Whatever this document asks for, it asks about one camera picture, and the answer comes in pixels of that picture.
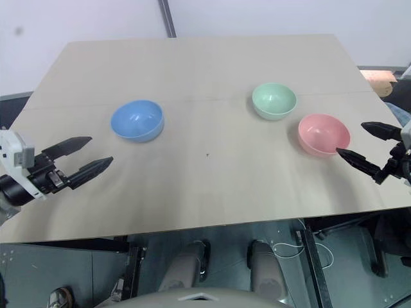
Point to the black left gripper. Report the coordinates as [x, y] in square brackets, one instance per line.
[44, 173]

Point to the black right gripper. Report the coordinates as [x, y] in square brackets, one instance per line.
[393, 163]

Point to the red plastic bowl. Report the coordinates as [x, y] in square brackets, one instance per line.
[323, 134]

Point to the seated person in jeans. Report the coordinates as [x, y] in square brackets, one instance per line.
[401, 96]

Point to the brown cardboard box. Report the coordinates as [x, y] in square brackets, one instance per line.
[379, 81]

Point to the blue plastic bowl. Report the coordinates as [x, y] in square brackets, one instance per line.
[138, 120]

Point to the dark grey cabinet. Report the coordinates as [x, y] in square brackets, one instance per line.
[13, 109]

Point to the black chair base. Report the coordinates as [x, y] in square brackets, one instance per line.
[379, 244]

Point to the green plastic bowl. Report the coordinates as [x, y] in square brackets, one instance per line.
[274, 101]

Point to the black table leg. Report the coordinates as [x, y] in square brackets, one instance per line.
[316, 266]

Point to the round metal caster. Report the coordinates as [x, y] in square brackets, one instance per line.
[60, 296]

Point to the grey left robot leg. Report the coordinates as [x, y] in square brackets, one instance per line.
[186, 266]

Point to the grey robot leg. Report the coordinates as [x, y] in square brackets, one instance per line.
[186, 266]
[266, 272]

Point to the grey right robot leg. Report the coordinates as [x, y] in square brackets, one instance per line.
[266, 272]

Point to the grey robot torso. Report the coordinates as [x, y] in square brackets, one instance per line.
[205, 298]

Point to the black table frame bracket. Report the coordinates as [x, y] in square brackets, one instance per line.
[133, 269]

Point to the dark vertical wall post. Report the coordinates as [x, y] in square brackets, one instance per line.
[169, 17]

